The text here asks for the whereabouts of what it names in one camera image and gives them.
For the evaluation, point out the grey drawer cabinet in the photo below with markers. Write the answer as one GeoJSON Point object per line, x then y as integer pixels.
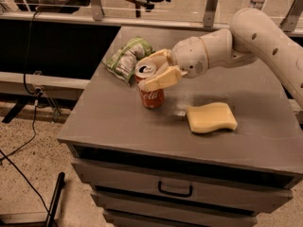
{"type": "Point", "coordinates": [223, 148]}

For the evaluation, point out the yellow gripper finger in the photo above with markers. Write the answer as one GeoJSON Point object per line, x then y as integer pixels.
{"type": "Point", "coordinates": [159, 58]}
{"type": "Point", "coordinates": [163, 80]}

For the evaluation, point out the yellow sponge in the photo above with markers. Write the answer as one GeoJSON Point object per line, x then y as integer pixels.
{"type": "Point", "coordinates": [210, 117]}

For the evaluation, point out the red coke can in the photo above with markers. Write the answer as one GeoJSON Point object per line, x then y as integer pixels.
{"type": "Point", "coordinates": [152, 99]}

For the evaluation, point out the dark metal railing post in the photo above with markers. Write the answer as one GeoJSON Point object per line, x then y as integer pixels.
{"type": "Point", "coordinates": [290, 21]}

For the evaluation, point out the black drawer handle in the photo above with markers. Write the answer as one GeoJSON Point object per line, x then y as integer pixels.
{"type": "Point", "coordinates": [174, 191]}

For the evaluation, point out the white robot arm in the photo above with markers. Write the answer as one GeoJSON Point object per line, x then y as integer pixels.
{"type": "Point", "coordinates": [251, 35]}

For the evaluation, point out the grey metal railing post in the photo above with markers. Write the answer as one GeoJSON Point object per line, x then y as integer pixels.
{"type": "Point", "coordinates": [210, 10]}
{"type": "Point", "coordinates": [97, 10]}

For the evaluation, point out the black metal floor stand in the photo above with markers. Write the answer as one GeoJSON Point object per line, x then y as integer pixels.
{"type": "Point", "coordinates": [46, 218]}

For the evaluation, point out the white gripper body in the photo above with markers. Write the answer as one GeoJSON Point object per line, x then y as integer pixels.
{"type": "Point", "coordinates": [188, 58]}

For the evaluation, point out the green chip bag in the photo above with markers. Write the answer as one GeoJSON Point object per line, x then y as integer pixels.
{"type": "Point", "coordinates": [123, 62]}

